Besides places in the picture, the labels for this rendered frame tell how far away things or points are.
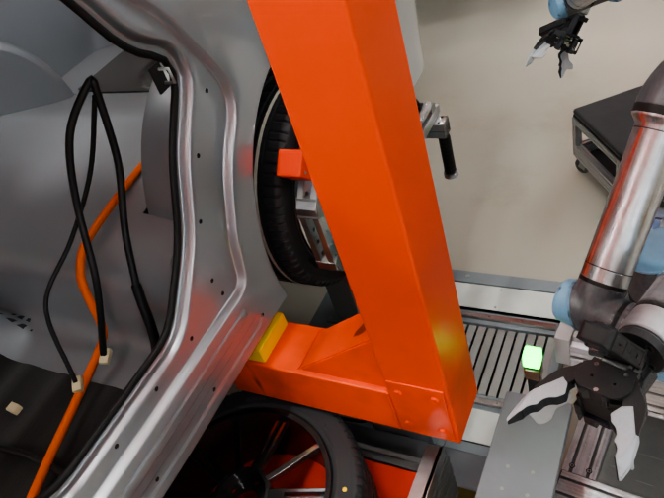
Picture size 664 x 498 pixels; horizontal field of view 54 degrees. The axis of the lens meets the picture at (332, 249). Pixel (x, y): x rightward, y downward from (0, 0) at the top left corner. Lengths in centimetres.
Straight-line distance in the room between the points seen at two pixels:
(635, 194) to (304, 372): 97
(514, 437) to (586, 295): 75
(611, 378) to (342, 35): 58
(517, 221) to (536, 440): 142
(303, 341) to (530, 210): 155
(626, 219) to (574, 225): 188
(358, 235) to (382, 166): 19
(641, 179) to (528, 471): 88
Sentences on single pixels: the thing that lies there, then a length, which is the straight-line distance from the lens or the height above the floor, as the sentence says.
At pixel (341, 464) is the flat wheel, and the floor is 50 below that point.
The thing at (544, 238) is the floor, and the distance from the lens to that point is 291.
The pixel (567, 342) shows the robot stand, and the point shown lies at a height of 77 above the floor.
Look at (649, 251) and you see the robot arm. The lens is 135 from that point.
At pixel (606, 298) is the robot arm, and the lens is 110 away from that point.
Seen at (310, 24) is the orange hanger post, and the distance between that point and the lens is 99.
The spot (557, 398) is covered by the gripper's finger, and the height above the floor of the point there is 123.
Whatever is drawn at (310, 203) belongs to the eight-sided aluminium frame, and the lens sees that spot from 173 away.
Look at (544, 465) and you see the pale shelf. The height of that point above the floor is 45.
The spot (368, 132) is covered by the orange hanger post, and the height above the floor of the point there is 143.
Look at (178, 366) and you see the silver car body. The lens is 155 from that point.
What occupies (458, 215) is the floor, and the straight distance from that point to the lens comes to 308.
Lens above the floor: 198
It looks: 40 degrees down
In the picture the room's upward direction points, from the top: 20 degrees counter-clockwise
